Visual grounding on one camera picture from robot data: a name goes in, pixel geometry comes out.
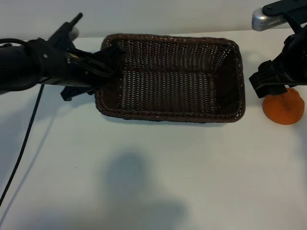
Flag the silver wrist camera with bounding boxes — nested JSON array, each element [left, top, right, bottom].
[[69, 25, 80, 40], [251, 9, 287, 31]]

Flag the orange fruit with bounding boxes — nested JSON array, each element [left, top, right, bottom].
[[262, 87, 305, 126]]

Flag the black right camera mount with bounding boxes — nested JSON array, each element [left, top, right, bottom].
[[261, 0, 307, 34]]

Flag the dark brown wicker basket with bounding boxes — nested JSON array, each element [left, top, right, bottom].
[[94, 33, 247, 123]]

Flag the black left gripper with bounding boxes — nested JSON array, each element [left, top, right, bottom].
[[35, 39, 126, 102]]

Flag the black braided cable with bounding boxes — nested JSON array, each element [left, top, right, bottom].
[[0, 82, 45, 204]]

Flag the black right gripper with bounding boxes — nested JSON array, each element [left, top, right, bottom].
[[248, 21, 307, 98]]

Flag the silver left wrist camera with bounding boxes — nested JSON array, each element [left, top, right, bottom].
[[69, 25, 80, 40]]

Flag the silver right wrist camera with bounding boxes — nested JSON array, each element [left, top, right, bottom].
[[251, 9, 287, 31]]

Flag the thin black looped cable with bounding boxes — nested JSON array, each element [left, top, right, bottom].
[[71, 57, 114, 78]]

